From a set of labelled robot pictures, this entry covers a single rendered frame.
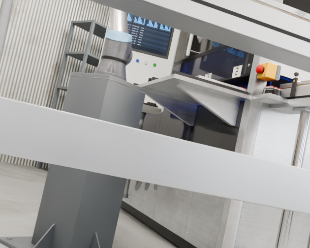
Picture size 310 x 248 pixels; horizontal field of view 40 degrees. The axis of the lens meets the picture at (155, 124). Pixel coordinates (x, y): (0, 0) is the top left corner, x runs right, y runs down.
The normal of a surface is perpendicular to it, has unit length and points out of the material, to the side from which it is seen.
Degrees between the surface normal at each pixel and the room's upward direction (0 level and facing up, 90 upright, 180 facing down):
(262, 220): 90
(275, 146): 90
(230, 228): 90
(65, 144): 90
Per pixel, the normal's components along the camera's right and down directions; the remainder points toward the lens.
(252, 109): 0.33, 0.00
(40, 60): 0.77, 0.11
